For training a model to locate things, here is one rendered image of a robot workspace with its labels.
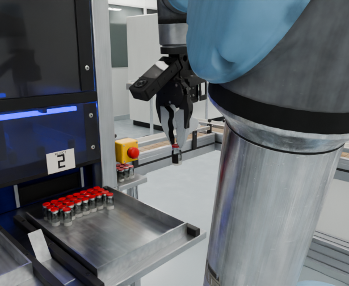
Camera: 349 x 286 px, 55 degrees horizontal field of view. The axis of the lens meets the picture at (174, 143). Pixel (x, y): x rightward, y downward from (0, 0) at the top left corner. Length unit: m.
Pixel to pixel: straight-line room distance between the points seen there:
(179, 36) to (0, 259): 0.61
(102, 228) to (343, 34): 0.80
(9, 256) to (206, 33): 0.75
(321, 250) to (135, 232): 0.97
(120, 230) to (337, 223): 1.57
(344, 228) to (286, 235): 1.96
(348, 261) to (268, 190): 1.38
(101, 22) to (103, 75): 0.15
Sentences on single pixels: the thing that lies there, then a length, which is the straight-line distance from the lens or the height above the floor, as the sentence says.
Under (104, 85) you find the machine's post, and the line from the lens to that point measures 1.06.
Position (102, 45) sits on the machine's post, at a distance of 1.06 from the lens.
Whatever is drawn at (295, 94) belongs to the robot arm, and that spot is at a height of 1.30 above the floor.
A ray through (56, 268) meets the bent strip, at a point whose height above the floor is 0.88.
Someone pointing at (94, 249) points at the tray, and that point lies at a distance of 0.83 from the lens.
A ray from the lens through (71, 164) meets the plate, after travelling 1.03.
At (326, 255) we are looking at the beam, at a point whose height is 0.48.
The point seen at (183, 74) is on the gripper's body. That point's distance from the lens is 0.70.
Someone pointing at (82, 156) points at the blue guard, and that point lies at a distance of 1.05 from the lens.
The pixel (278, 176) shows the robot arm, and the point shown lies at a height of 1.24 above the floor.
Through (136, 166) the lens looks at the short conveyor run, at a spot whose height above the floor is 0.89.
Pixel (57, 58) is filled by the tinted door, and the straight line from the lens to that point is 0.99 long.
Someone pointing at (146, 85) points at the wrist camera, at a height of 1.26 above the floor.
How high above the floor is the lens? 1.32
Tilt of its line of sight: 15 degrees down
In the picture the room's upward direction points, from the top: straight up
